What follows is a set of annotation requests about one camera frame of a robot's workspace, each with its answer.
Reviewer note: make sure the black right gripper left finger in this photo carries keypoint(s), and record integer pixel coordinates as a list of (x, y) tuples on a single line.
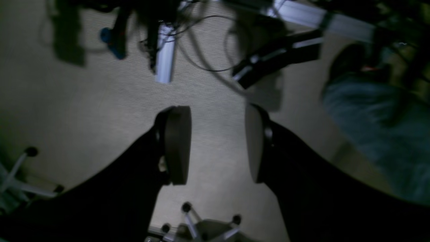
[(173, 127)]

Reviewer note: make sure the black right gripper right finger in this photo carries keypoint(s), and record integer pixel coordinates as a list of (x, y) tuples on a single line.
[(259, 136)]

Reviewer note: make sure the blue clamp on floor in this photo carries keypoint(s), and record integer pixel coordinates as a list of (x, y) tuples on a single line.
[(115, 40)]

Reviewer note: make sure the office chair base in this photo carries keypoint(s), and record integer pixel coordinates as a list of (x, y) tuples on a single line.
[(195, 229)]

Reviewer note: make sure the person leg in jeans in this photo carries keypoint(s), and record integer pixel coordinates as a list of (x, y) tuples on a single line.
[(389, 126)]

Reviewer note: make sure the silver aluminium frame rail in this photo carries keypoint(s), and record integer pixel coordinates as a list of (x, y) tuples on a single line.
[(313, 17)]

